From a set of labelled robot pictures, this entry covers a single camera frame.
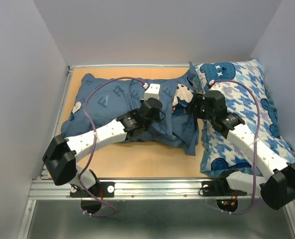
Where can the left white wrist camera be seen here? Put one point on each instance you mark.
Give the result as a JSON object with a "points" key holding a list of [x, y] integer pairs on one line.
{"points": [[151, 91]]}

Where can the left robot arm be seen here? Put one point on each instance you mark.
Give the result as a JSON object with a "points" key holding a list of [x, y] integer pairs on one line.
{"points": [[62, 154]]}

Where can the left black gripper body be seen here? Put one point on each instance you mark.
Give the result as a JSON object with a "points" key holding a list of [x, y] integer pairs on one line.
{"points": [[157, 118]]}

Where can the blue houndstooth bear pillow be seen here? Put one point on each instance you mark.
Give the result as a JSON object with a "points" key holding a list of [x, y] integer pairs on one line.
{"points": [[246, 94]]}

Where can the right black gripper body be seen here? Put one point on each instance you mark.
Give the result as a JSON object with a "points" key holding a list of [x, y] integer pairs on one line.
{"points": [[200, 111]]}

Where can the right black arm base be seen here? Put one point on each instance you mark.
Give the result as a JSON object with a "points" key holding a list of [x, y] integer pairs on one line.
{"points": [[226, 198]]}

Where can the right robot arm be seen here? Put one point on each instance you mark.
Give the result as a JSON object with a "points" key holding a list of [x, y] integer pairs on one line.
{"points": [[273, 177]]}

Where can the dark blue lettered pillowcase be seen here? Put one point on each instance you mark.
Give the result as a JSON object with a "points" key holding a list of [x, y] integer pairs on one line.
{"points": [[102, 105]]}

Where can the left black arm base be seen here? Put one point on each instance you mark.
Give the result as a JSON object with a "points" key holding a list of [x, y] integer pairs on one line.
{"points": [[101, 190]]}

